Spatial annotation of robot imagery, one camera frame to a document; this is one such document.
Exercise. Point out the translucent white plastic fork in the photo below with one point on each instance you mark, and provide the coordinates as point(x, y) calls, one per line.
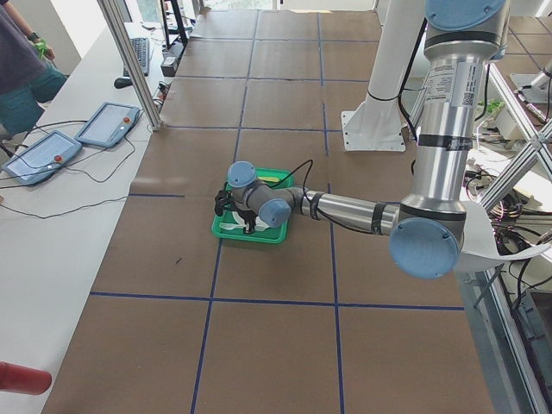
point(232, 226)

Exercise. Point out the aluminium frame post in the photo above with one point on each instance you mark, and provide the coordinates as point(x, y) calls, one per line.
point(115, 23)

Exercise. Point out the red cylinder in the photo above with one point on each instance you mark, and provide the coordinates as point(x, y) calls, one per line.
point(24, 380)

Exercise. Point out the near blue teach pendant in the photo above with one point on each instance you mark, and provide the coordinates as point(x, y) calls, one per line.
point(42, 159)

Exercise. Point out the white round plate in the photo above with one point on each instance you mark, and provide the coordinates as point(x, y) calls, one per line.
point(258, 226)

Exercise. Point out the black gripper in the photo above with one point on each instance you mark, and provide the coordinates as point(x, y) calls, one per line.
point(247, 216)

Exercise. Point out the black keyboard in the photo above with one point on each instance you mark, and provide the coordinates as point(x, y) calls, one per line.
point(141, 47)

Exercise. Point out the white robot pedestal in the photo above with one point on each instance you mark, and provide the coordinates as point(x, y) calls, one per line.
point(376, 125)

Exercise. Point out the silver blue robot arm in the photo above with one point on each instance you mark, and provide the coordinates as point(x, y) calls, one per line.
point(431, 231)

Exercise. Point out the black computer mouse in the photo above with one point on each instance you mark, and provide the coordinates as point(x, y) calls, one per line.
point(122, 82)

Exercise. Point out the blue teach pendant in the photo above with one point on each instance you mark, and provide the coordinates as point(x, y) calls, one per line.
point(42, 159)
point(109, 125)

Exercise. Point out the yellow plastic spoon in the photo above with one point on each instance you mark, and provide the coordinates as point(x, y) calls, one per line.
point(270, 179)

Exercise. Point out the far blue teach pendant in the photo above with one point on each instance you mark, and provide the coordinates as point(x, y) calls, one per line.
point(109, 125)

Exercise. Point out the green plastic tray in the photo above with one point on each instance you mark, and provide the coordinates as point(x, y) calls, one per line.
point(271, 235)

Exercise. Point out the person in dark shirt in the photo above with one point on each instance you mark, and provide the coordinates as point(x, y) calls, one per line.
point(28, 77)

